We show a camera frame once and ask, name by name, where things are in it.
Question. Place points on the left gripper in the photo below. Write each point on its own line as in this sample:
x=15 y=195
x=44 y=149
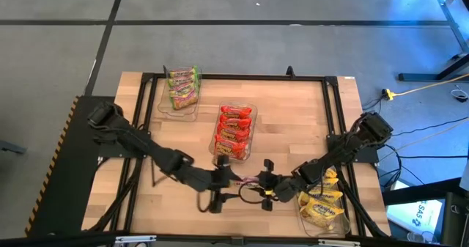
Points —
x=221 y=183

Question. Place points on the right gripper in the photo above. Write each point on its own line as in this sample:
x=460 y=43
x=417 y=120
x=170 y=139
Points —
x=286 y=190

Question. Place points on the orange Saucy Noods noodle pack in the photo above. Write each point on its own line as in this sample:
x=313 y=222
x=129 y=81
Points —
x=230 y=149
x=235 y=122
x=236 y=111
x=232 y=134

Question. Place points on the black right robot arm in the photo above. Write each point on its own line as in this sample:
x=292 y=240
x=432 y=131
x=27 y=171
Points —
x=351 y=144

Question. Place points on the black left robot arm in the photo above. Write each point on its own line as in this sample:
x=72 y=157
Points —
x=146 y=148

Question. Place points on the yellow gripper tag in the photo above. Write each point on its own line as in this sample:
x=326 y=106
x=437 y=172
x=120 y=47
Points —
x=269 y=192

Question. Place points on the clear plastic bin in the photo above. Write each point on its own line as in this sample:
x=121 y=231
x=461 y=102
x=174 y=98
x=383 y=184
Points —
x=329 y=232
x=254 y=107
x=163 y=111

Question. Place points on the white printed box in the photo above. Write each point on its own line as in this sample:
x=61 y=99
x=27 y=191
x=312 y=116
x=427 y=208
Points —
x=417 y=214

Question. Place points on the black metal beam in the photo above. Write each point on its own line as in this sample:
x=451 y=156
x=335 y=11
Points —
x=421 y=192

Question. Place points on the black mat with hazard stripes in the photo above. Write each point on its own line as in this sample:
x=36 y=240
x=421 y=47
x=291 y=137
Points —
x=66 y=184

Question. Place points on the black case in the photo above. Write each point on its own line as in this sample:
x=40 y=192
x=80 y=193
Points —
x=456 y=221

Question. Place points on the grey stand foot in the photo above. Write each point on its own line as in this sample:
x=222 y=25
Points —
x=11 y=147

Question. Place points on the silver aluminium bracket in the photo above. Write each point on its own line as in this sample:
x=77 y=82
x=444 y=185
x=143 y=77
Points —
x=135 y=239
x=339 y=243

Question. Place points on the black aluminium table frame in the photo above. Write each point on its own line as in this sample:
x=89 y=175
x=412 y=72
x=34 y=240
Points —
x=238 y=77

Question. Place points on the black desk frame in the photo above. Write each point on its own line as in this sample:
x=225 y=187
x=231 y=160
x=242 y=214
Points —
x=421 y=77

